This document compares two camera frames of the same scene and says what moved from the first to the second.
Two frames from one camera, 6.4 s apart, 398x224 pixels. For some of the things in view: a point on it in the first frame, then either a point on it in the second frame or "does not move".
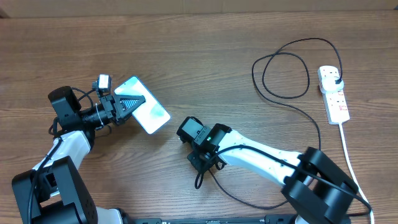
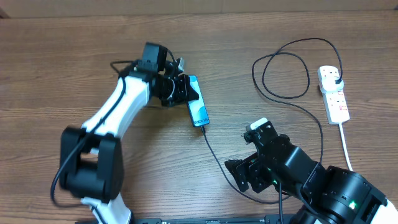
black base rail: [271, 220] does not move
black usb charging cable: [283, 107] -> [229, 177]
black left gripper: [110, 101] -> [185, 90]
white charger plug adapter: [329, 84] does not move
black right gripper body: [196, 158] -> [262, 181]
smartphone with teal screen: [150, 114] -> [197, 108]
